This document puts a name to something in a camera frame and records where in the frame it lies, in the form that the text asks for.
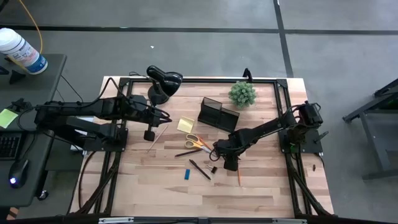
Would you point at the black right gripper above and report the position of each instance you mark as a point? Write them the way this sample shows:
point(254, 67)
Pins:
point(230, 149)

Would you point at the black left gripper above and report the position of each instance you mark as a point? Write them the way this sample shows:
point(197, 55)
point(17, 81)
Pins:
point(152, 116)

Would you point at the black binder clip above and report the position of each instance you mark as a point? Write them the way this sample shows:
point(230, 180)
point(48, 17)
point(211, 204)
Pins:
point(214, 170)

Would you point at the yellow sticky note pad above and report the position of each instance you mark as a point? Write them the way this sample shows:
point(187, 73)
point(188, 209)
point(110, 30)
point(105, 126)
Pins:
point(185, 125)

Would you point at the light wooden pencil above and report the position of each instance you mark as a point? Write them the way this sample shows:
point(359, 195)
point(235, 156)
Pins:
point(157, 139)

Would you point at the black pen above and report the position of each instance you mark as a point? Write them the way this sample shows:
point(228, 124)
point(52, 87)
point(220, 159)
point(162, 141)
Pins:
point(200, 169)

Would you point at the dark brown pencil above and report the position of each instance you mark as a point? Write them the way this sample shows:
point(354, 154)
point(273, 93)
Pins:
point(186, 153)

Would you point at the black mesh desk organizer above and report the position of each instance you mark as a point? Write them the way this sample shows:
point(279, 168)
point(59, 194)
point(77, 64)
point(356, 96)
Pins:
point(217, 119)

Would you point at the blue eraser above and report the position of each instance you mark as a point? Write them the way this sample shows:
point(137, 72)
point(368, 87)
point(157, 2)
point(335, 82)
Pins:
point(187, 174)

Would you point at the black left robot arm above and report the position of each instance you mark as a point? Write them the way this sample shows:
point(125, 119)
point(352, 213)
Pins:
point(77, 109)

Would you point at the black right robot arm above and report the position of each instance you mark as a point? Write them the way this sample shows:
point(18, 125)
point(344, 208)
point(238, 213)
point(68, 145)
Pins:
point(264, 129)

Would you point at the black desk lamp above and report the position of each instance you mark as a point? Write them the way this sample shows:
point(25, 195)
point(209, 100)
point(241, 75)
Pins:
point(164, 81)

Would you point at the green artificial plant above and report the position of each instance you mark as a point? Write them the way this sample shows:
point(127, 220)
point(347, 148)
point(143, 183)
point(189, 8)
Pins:
point(242, 94)

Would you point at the white box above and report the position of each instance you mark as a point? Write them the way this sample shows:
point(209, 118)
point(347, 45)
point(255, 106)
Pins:
point(87, 119)

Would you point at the black crossbar with silver brackets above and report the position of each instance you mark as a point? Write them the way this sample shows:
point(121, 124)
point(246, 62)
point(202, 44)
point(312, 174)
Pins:
point(168, 222)

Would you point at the black side desk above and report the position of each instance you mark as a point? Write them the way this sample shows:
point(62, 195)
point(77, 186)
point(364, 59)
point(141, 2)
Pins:
point(37, 81)

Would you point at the black caster wheel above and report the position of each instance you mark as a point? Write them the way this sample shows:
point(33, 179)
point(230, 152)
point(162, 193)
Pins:
point(42, 195)

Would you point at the small black plastic part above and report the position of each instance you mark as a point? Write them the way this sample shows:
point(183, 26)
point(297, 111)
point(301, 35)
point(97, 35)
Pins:
point(19, 105)

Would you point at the black keyboard shelf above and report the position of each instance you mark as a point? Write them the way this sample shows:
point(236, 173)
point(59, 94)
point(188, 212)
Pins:
point(34, 186)

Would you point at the black computer mouse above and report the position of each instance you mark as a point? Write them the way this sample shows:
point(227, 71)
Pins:
point(18, 172)

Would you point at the dark grey metal cart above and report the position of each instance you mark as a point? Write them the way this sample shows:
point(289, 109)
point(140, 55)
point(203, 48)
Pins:
point(373, 143)

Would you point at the black keyboard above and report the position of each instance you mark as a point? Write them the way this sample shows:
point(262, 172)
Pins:
point(9, 146)

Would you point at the green sticky note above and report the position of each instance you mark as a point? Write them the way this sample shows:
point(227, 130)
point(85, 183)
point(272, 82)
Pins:
point(7, 118)

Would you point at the white wipes canister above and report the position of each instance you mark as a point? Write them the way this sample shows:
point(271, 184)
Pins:
point(18, 49)

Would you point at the orange striped marker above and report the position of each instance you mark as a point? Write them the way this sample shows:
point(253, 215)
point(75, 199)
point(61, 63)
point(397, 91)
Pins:
point(12, 214)

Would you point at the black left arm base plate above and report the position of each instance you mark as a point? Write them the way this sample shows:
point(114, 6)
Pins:
point(122, 144)

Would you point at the black aluminium table frame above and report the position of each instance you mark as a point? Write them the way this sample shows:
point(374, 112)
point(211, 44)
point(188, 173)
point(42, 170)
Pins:
point(202, 80)

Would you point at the small black mount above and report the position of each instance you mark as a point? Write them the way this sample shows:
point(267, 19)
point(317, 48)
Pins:
point(247, 74)

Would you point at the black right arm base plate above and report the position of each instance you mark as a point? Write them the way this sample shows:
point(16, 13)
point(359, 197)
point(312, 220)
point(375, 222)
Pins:
point(314, 146)

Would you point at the black triangular bracket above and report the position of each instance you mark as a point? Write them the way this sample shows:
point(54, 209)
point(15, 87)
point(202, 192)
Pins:
point(15, 77)
point(3, 71)

